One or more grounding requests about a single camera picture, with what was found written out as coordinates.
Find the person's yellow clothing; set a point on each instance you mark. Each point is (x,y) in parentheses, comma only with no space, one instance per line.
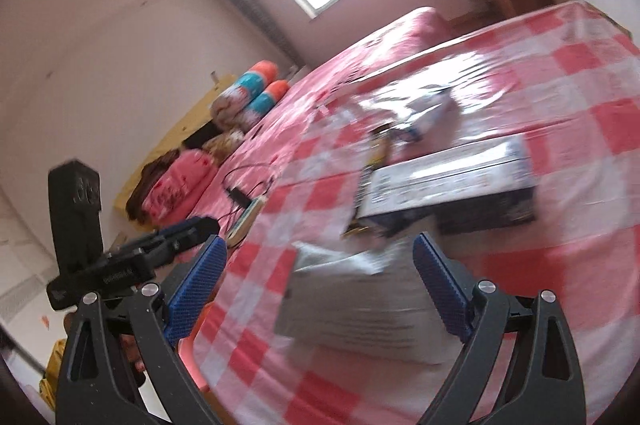
(52,375)

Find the brown cloth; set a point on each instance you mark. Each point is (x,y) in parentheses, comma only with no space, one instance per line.
(142,190)

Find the black cloth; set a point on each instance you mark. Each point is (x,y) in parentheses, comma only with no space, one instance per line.
(197,137)

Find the orange teal bolster pillow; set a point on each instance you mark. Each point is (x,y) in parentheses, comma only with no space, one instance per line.
(250,82)
(267,102)

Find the white blue packet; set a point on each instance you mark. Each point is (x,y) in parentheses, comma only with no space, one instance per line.
(435,115)

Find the white flat packet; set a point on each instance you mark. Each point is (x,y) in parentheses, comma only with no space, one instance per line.
(245,222)

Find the bed with pink sheet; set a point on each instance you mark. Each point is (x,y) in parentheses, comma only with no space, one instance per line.
(340,70)

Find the dark blue cardboard box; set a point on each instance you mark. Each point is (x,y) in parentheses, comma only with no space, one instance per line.
(450,180)

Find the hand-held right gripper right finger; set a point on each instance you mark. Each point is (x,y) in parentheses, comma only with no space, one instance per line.
(440,285)

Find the yellow dark snack wrapper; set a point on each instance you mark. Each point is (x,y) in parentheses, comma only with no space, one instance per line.
(377,150)

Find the yellow headboard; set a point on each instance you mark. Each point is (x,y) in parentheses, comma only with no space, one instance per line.
(185,125)

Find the grey silver foil bag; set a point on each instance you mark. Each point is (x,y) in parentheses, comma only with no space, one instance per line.
(350,305)

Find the pink folded garment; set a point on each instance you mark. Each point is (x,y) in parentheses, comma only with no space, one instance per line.
(175,185)

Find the pink white checkered tablecloth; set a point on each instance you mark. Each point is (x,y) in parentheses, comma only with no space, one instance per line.
(575,115)

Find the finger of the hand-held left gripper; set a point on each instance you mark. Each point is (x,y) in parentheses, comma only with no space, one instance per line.
(175,250)
(200,226)

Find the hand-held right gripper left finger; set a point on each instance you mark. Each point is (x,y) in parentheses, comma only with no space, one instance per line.
(195,290)

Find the white wall radiator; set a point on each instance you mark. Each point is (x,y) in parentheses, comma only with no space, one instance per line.
(260,20)

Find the beige floral pillow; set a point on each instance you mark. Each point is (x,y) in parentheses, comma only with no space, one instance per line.
(222,147)

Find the pink plastic stool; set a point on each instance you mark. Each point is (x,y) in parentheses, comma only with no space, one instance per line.
(192,365)

